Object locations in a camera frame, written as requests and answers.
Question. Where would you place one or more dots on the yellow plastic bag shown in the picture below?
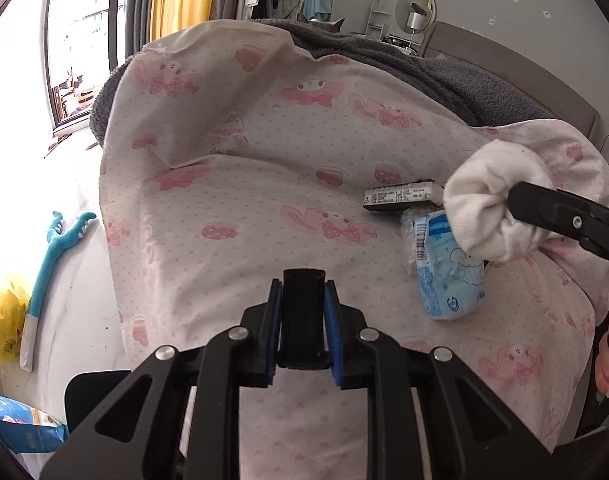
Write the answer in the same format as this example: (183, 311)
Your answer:
(4, 330)

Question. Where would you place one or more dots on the grey fleece blanket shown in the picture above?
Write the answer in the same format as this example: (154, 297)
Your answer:
(459, 90)

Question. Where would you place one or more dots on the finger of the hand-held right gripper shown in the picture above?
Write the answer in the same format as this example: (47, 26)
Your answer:
(554, 210)

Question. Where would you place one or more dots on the white sock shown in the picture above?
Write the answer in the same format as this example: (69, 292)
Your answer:
(484, 195)

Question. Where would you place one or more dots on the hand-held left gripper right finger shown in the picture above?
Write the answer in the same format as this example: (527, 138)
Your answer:
(335, 340)

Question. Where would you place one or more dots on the blue shark plush toy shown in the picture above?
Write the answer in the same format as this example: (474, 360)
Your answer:
(49, 265)

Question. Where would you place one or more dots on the pink printed blanket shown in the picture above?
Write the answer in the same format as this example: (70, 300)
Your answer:
(284, 160)

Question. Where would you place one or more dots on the grey curtain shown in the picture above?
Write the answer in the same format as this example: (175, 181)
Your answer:
(139, 0)

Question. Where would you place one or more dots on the round white mirror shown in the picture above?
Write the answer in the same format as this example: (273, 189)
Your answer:
(414, 2)

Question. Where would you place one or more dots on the white shelf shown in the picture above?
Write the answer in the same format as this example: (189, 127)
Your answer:
(382, 17)

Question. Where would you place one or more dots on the blue tissue packet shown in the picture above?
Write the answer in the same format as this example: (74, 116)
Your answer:
(449, 280)

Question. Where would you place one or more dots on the grey cat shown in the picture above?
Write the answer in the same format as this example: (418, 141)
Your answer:
(329, 26)

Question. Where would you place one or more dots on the black trash bin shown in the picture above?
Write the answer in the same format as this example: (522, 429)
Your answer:
(92, 395)

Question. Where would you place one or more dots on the black rectangular block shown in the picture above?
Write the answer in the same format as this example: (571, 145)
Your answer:
(304, 315)

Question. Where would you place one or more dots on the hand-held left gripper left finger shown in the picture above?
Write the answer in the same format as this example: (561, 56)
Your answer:
(271, 332)

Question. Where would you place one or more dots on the blue printed bag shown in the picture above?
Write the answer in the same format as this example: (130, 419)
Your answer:
(19, 430)

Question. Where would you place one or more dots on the grey bed headboard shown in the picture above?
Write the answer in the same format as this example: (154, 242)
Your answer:
(509, 65)

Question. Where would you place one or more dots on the balcony glass door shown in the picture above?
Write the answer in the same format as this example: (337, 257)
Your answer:
(84, 35)

